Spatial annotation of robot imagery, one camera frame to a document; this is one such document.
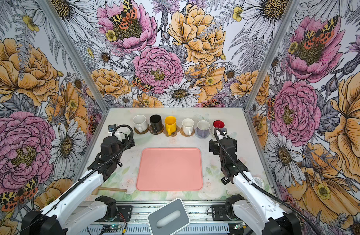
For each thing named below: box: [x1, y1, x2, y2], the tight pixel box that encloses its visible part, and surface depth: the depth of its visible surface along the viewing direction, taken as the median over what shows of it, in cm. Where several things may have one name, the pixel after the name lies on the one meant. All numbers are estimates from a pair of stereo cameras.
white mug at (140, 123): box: [133, 114, 148, 133], surface depth 104 cm
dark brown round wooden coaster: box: [149, 125, 165, 136], surface depth 108 cm
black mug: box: [149, 114, 163, 134], surface depth 104 cm
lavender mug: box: [196, 119, 211, 139], surface depth 101 cm
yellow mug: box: [164, 116, 178, 136], surface depth 103 cm
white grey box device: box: [147, 197, 191, 235], surface depth 71 cm
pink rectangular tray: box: [135, 147, 204, 191], surface depth 94 cm
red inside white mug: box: [213, 119, 225, 128], surface depth 104 cm
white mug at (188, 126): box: [181, 117, 195, 136], surface depth 101 cm
